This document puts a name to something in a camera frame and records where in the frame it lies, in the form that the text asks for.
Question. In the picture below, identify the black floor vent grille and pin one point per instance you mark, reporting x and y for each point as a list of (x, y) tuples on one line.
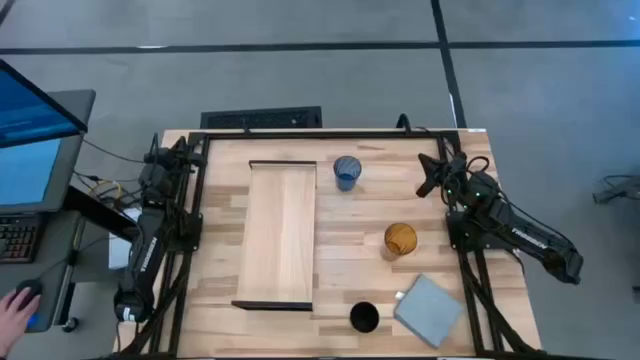
[(260, 118)]

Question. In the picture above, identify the white box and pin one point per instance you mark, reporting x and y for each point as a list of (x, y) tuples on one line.
[(120, 255)]

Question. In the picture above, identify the black keyboard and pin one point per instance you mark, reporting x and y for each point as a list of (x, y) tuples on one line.
[(17, 240)]

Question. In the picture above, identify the tilted monitor dark blue screen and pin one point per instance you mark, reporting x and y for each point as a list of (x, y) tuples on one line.
[(30, 110)]

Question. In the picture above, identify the grey-bezel monitor light blue screen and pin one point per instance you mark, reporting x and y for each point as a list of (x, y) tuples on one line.
[(25, 172)]

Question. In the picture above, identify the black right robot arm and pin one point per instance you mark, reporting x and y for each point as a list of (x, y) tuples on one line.
[(530, 240)]

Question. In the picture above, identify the black caster wheel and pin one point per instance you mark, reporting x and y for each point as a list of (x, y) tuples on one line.
[(70, 325)]

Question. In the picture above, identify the grey computer desk cart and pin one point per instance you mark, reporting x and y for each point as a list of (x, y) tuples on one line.
[(55, 240)]

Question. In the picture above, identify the black desk crossbar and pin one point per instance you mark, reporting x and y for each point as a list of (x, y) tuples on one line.
[(95, 210)]

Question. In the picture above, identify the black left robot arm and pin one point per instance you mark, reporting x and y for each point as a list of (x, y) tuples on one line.
[(145, 260)]

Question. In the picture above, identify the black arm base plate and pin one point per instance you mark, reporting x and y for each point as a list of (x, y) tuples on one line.
[(192, 235), (457, 235)]

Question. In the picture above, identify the amber ribbed plastic cup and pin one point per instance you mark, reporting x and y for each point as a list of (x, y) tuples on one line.
[(400, 240)]

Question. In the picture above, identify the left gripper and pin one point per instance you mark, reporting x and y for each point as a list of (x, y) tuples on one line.
[(162, 170)]

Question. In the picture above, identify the person's hand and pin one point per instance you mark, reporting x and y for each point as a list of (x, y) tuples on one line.
[(12, 320)]

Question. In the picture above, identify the black computer mouse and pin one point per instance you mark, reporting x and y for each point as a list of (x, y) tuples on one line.
[(33, 285)]

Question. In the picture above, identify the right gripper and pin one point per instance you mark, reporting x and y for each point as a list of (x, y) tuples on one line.
[(454, 175)]

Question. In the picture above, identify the black aluminium table frame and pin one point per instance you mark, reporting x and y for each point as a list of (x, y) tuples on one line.
[(325, 135)]

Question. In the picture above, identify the blue ribbed plastic cup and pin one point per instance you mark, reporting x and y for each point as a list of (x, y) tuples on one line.
[(346, 175)]

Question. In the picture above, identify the black plastic cup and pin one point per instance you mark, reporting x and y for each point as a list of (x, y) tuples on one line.
[(364, 317)]

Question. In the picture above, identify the grey folded cloth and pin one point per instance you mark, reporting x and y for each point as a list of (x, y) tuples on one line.
[(427, 312)]

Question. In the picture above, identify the wooden shelf with black rails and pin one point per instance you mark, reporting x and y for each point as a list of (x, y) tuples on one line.
[(277, 235)]

